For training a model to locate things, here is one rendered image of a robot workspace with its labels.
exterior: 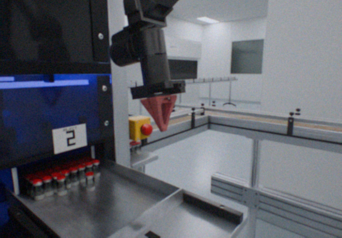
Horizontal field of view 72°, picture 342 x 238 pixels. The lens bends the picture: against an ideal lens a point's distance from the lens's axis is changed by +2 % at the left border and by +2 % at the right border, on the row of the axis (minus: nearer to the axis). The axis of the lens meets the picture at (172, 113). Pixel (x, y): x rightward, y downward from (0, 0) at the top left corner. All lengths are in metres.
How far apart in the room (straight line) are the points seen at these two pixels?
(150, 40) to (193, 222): 0.38
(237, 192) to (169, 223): 0.97
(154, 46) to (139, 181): 0.38
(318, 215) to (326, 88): 0.81
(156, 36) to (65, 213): 0.42
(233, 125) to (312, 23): 0.88
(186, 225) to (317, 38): 1.53
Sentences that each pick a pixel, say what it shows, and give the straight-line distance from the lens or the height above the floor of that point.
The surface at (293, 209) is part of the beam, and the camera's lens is 1.39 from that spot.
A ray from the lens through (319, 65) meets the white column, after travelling 1.80.
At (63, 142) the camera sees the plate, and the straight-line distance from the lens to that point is 0.64.
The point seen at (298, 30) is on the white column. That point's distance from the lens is 1.85.
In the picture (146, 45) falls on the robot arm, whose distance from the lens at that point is 0.47.
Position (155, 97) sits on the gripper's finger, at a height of 1.14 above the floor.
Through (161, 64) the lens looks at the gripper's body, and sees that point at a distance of 0.46.
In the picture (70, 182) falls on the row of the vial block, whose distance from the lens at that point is 0.71.
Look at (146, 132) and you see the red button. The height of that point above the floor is 0.99.
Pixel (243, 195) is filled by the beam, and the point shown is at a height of 0.49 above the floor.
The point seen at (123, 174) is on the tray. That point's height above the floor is 0.89.
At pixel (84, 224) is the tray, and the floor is 0.88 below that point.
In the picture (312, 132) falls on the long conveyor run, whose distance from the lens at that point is 1.22.
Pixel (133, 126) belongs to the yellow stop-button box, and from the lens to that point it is 0.78.
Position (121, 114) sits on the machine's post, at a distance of 0.73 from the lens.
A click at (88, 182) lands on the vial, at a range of 0.66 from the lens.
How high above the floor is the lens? 1.19
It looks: 11 degrees down
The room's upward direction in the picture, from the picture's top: straight up
